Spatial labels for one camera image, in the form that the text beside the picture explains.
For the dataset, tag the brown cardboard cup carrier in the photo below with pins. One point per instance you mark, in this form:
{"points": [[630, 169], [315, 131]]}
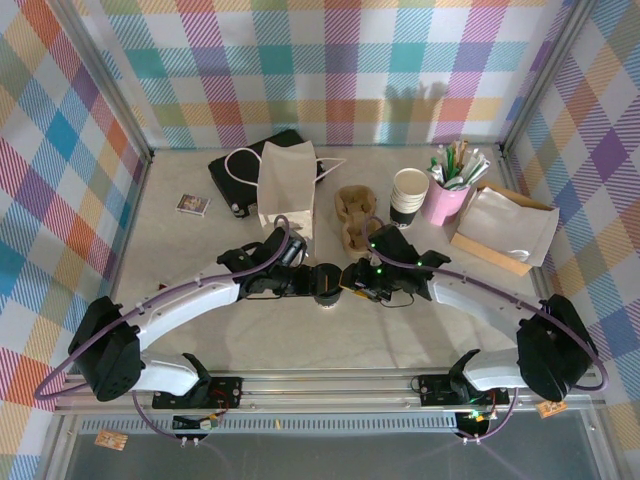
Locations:
{"points": [[355, 200]]}

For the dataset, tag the white paper bag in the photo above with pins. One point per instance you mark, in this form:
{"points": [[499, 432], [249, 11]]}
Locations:
{"points": [[287, 175]]}

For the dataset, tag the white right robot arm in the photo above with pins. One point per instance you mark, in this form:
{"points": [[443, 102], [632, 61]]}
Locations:
{"points": [[480, 300]]}

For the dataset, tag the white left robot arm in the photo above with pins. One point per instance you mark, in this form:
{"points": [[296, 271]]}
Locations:
{"points": [[190, 305]]}

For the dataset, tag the stack of paper cups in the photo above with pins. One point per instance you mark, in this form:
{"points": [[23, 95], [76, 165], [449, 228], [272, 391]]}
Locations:
{"points": [[407, 200]]}

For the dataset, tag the pink cup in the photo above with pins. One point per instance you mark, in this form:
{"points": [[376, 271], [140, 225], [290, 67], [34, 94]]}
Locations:
{"points": [[445, 205]]}

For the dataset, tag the green striped straw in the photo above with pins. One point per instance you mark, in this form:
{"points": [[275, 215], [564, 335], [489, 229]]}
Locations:
{"points": [[435, 170]]}

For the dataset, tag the green paper straw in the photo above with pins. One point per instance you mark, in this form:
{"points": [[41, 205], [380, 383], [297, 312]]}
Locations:
{"points": [[452, 160]]}

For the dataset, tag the small sticker card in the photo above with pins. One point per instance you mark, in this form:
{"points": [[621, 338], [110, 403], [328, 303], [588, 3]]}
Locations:
{"points": [[192, 204]]}

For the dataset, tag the white wrapped straw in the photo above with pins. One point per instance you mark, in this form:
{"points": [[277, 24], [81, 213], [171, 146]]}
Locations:
{"points": [[480, 171], [472, 162]]}

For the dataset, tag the wooden stirrer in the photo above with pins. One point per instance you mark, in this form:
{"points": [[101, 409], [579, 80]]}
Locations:
{"points": [[463, 150]]}

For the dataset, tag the black flat device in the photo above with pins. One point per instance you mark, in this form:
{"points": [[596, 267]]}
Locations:
{"points": [[240, 167]]}

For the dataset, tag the small circuit board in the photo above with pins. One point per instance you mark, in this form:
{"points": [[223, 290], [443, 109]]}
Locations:
{"points": [[197, 424], [475, 420]]}

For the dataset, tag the orange paper tag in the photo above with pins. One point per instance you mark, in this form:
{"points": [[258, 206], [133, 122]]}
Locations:
{"points": [[551, 409], [111, 440]]}

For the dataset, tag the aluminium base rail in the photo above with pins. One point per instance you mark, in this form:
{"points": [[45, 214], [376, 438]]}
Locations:
{"points": [[325, 392]]}

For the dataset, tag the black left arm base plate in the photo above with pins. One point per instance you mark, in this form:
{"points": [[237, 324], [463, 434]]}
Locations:
{"points": [[227, 392]]}

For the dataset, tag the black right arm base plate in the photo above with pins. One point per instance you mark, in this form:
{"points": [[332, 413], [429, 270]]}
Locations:
{"points": [[435, 390]]}

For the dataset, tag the slotted metal duct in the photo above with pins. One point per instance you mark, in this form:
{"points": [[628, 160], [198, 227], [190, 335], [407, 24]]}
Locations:
{"points": [[325, 425]]}

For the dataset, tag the aluminium frame post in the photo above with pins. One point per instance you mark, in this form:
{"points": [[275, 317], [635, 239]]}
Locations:
{"points": [[544, 75], [110, 80]]}

